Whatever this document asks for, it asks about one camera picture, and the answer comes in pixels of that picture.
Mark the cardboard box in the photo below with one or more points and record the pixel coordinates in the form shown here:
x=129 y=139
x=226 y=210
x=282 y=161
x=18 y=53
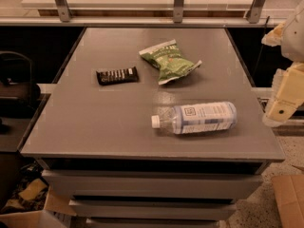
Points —
x=56 y=214
x=289 y=197

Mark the middle metal bracket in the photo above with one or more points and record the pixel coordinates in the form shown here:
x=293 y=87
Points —
x=178 y=11

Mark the clear blue-labelled plastic bottle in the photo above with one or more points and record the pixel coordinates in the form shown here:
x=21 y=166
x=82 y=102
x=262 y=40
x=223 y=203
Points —
x=196 y=118

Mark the left metal bracket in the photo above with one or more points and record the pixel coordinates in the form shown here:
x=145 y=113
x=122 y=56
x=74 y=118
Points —
x=63 y=10

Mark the green chip bag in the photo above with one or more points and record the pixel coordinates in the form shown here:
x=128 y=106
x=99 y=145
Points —
x=169 y=61

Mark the black office chair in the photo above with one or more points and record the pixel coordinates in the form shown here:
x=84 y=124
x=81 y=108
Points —
x=19 y=92

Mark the grey drawer cabinet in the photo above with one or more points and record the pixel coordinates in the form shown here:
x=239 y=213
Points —
x=99 y=148

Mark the cardboard box bottom left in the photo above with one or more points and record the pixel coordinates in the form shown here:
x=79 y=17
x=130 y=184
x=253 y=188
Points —
x=56 y=214

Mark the cardboard box right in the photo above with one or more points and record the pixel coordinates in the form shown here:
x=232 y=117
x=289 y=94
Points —
x=289 y=197

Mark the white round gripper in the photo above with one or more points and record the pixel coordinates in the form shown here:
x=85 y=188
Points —
x=295 y=38

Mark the black snack bar wrapper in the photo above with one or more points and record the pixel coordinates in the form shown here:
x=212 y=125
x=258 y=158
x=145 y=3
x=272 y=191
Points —
x=117 y=76

